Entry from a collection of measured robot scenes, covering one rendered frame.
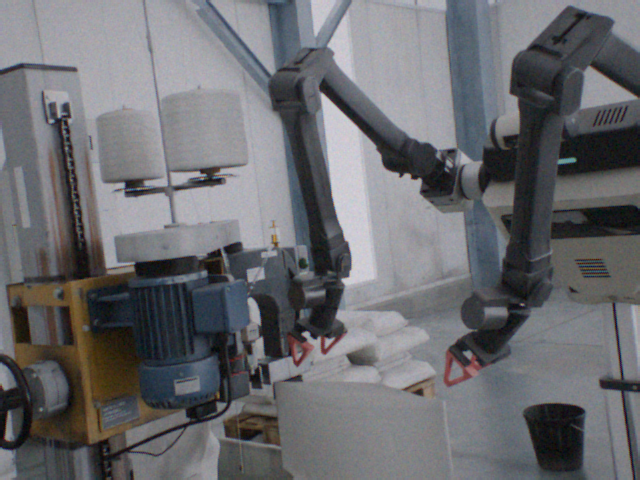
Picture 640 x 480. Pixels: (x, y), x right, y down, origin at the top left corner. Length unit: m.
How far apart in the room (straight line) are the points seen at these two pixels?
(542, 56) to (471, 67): 9.24
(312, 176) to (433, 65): 8.63
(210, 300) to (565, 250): 0.82
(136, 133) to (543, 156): 0.91
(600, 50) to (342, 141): 7.31
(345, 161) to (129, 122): 6.80
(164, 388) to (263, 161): 6.20
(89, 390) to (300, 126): 0.65
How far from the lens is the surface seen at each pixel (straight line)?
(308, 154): 1.60
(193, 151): 1.59
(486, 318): 1.40
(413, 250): 9.43
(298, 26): 7.77
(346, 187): 8.50
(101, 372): 1.65
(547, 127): 1.28
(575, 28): 1.27
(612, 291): 1.95
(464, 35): 10.58
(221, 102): 1.61
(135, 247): 1.49
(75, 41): 6.60
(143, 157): 1.81
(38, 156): 1.66
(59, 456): 1.75
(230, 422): 5.12
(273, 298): 1.93
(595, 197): 1.73
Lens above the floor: 1.44
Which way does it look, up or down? 3 degrees down
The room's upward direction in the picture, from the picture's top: 6 degrees counter-clockwise
